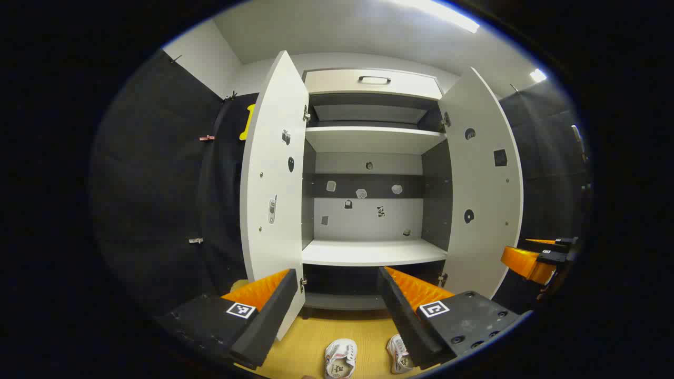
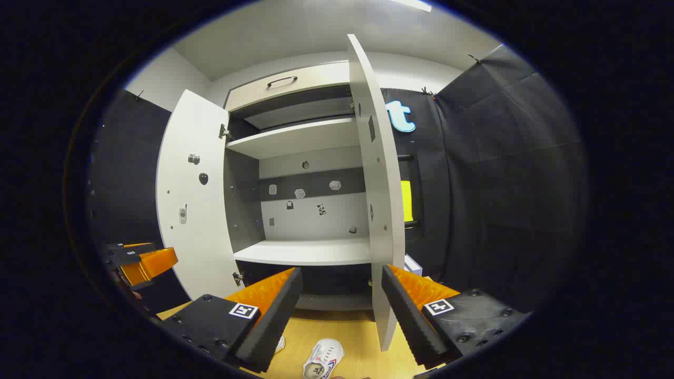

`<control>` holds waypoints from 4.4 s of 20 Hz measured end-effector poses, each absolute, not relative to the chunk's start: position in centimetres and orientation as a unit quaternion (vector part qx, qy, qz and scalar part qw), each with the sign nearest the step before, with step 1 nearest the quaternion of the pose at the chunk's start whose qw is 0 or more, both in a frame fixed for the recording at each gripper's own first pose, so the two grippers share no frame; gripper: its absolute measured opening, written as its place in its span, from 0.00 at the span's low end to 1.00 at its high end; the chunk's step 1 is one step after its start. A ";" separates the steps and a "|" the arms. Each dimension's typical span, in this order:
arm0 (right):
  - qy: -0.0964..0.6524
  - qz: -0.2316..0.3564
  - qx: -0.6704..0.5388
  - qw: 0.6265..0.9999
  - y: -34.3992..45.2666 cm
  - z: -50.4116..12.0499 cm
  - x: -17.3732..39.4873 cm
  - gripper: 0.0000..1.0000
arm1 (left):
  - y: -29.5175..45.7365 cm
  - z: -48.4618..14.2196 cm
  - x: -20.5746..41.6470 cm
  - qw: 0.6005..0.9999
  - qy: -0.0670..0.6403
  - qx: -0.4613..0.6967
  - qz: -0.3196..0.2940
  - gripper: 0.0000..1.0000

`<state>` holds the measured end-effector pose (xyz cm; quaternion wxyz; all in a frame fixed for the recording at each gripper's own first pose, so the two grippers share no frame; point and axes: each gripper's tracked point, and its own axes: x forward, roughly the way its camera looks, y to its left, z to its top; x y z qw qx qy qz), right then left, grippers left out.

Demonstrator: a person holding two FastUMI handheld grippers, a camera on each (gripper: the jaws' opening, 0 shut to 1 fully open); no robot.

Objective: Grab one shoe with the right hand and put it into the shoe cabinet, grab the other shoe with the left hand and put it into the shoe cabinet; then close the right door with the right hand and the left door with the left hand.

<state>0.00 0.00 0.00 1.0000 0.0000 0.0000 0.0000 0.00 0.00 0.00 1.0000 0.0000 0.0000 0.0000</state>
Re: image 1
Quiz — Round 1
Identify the white canvas shoe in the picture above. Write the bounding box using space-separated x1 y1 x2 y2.
324 338 359 379
386 334 417 374

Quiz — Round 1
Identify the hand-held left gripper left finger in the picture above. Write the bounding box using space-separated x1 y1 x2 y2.
155 268 299 370

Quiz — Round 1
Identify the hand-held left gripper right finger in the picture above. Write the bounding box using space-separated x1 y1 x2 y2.
376 266 522 370

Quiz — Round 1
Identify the long ceiling light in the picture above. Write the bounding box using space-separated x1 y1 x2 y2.
390 0 480 33

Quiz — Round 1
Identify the white cabinet drawer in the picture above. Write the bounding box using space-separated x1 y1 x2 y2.
304 68 443 101

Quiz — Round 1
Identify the black backdrop cloth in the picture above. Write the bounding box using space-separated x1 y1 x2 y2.
90 50 593 322

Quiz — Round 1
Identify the white cabinet door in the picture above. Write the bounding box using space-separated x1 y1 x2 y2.
438 67 524 301
240 50 310 342

